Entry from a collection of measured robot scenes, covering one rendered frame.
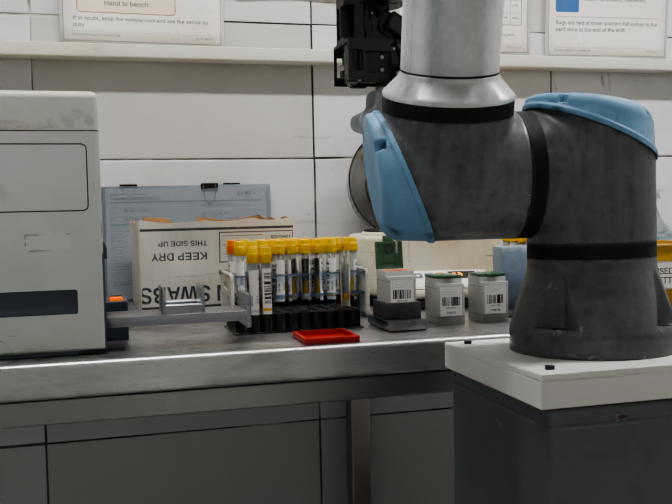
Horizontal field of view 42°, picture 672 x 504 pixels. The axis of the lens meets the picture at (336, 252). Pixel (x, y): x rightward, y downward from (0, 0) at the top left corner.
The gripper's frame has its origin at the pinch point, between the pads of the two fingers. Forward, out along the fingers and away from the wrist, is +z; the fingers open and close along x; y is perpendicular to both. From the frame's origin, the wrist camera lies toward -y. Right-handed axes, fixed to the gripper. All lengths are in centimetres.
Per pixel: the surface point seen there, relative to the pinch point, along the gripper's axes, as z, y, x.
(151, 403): 29.6, 33.0, 8.0
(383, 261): 15.0, 0.9, -2.8
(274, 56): -21, 5, -53
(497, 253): 14.7, -17.8, -6.2
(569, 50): -25, -59, -57
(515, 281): 18.7, -19.5, -4.2
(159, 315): 19.7, 31.6, 5.8
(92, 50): -21, 38, -53
